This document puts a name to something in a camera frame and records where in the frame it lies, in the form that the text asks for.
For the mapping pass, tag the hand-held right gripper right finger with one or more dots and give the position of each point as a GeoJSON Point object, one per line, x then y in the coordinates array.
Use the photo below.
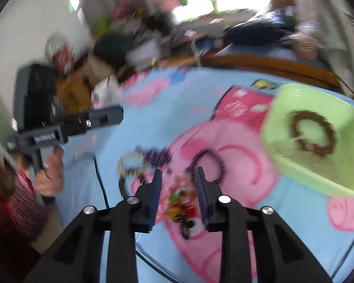
{"type": "Point", "coordinates": [202, 200]}

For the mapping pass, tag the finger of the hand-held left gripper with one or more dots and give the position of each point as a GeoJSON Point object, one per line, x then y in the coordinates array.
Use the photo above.
{"type": "Point", "coordinates": [106, 116]}

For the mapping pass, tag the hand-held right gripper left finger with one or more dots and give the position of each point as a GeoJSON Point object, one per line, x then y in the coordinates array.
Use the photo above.
{"type": "Point", "coordinates": [153, 200]}

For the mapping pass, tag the green plastic basket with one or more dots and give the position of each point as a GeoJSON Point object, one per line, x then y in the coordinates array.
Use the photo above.
{"type": "Point", "coordinates": [312, 179]}

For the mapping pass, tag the person's left forearm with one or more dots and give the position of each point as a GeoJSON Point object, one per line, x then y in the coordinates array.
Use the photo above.
{"type": "Point", "coordinates": [20, 212]}

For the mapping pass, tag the person's left hand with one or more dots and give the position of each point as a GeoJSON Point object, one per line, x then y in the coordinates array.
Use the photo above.
{"type": "Point", "coordinates": [54, 179]}

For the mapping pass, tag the wooden chair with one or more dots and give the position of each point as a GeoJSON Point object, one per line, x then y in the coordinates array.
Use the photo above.
{"type": "Point", "coordinates": [76, 88]}

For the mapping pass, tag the blue pink printed blanket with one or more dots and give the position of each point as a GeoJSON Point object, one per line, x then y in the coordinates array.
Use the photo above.
{"type": "Point", "coordinates": [153, 118]}

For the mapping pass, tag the dark green bag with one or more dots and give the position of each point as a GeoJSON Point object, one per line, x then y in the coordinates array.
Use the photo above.
{"type": "Point", "coordinates": [112, 47]}

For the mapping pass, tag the wooden framed bed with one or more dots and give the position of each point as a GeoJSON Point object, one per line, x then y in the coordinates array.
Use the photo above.
{"type": "Point", "coordinates": [268, 64]}

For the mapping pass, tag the dark blue clothing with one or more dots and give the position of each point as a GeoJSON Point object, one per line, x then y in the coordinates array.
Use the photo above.
{"type": "Point", "coordinates": [259, 29]}

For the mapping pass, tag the plastic bag of biscuits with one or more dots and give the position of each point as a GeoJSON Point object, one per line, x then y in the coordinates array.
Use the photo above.
{"type": "Point", "coordinates": [305, 47]}

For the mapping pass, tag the green floral cloth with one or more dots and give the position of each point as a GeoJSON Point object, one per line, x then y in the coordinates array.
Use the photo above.
{"type": "Point", "coordinates": [333, 20]}

